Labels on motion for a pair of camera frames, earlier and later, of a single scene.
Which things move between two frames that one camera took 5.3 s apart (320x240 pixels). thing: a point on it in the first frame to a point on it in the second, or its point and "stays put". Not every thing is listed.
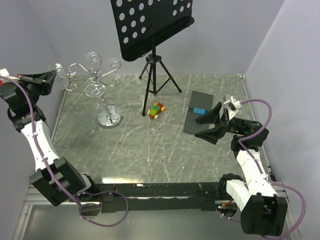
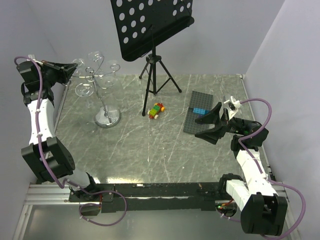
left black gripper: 44,81 to 64,71
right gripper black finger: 213,135 stays put
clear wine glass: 95,90 to 85,90
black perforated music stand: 142,24 stays put
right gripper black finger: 212,117 stays put
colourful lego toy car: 153,112 stays put
